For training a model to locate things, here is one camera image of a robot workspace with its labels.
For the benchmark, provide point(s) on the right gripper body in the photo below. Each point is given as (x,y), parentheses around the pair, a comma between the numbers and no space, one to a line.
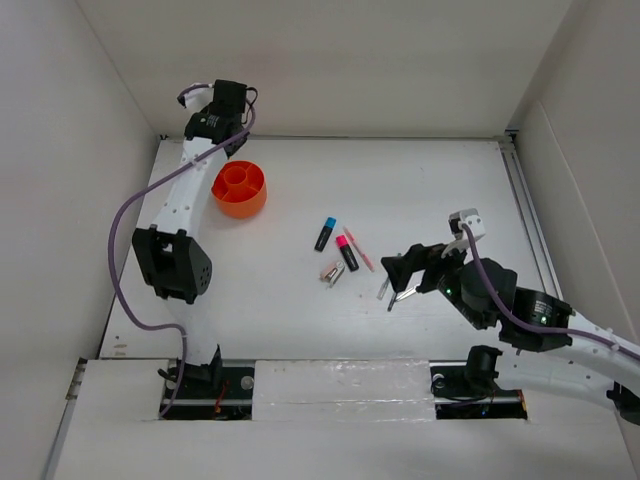
(443,271)

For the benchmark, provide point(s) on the pink thin pen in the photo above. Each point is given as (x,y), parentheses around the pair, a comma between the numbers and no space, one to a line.
(364,257)

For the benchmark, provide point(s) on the black pen clear cap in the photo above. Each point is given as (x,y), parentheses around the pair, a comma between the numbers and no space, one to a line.
(392,301)

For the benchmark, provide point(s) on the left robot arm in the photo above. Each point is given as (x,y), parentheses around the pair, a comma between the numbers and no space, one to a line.
(170,258)

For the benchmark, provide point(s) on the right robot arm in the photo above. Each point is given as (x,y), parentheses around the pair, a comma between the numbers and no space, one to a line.
(552,347)

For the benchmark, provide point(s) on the green clear refill pen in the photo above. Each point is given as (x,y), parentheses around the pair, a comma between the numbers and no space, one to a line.
(384,287)

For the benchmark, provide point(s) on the pink cap black highlighter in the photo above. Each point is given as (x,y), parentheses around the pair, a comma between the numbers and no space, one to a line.
(346,251)

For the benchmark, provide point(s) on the blue cap black highlighter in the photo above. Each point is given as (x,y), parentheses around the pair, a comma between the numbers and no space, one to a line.
(325,234)

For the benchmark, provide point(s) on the orange round organizer container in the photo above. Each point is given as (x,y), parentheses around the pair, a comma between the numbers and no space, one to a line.
(240,189)

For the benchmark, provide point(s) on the black handled scissors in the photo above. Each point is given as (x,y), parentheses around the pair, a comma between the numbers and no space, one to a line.
(406,294)

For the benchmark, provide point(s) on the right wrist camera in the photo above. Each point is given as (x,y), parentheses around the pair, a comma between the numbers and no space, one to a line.
(466,226)

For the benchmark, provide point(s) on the aluminium rail right edge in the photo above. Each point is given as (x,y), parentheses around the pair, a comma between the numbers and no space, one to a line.
(529,218)

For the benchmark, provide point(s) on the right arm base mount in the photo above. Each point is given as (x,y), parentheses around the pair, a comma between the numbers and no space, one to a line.
(467,389)

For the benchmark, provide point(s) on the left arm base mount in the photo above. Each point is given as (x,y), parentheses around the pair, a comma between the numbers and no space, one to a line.
(231,400)

